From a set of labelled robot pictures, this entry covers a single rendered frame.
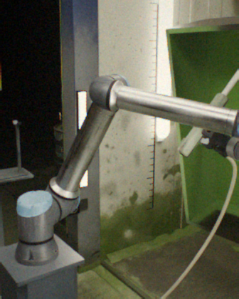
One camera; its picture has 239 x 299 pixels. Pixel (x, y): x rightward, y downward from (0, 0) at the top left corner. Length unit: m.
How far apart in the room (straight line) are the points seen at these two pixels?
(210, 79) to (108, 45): 0.68
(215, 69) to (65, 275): 1.45
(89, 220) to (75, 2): 1.42
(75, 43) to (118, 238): 1.42
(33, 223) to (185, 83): 1.18
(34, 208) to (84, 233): 1.13
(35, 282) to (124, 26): 1.68
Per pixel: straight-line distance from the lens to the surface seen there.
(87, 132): 1.59
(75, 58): 2.40
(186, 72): 2.25
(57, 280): 1.71
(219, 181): 2.67
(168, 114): 1.31
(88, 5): 2.47
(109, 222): 2.79
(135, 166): 2.78
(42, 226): 1.64
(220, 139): 1.54
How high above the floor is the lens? 1.50
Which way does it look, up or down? 13 degrees down
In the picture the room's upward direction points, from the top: straight up
